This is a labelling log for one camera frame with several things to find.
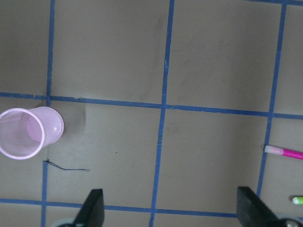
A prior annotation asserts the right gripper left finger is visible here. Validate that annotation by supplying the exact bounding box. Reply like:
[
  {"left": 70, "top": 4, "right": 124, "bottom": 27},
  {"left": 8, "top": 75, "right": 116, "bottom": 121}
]
[{"left": 72, "top": 189, "right": 105, "bottom": 227}]

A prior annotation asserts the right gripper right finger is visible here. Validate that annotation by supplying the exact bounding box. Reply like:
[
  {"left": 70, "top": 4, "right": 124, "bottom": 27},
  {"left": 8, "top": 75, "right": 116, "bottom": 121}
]
[{"left": 237, "top": 186, "right": 279, "bottom": 227}]

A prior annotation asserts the pink pen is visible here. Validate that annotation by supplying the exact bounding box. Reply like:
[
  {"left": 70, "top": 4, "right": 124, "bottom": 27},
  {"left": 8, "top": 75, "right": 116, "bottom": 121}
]
[{"left": 264, "top": 145, "right": 303, "bottom": 160}]

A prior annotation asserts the pink mesh cup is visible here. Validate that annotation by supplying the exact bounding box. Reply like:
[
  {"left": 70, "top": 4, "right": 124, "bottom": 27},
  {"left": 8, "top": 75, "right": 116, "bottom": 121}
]
[{"left": 0, "top": 106, "right": 64, "bottom": 160}]

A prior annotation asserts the green pen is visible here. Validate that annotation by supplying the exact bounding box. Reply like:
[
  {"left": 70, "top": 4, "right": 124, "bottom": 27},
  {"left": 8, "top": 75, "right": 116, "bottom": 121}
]
[{"left": 292, "top": 196, "right": 303, "bottom": 205}]

